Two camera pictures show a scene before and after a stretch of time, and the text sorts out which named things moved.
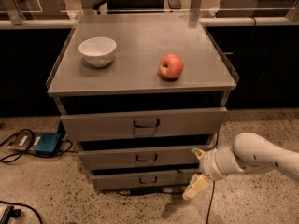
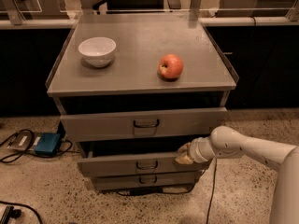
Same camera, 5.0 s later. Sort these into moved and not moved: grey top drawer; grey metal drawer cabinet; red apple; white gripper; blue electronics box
Moved: white gripper
Not moved: blue electronics box; grey top drawer; grey metal drawer cabinet; red apple
